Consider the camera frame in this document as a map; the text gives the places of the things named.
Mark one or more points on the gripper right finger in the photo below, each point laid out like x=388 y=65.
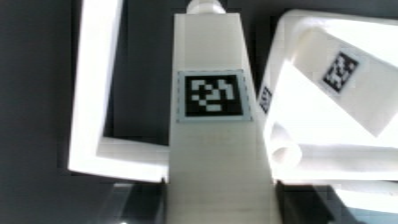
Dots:
x=305 y=207

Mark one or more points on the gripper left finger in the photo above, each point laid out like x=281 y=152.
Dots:
x=134 y=204

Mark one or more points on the white desk leg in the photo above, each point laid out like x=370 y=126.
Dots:
x=219 y=186
x=354 y=77

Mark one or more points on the white desk top tray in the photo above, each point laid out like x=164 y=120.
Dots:
x=324 y=151

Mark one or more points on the white right fence bar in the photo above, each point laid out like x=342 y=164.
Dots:
x=120 y=158

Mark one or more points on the white fence bar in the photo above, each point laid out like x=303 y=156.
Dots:
x=120 y=158
x=95 y=68

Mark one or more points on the white front fence bar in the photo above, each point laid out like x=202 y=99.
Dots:
x=95 y=68

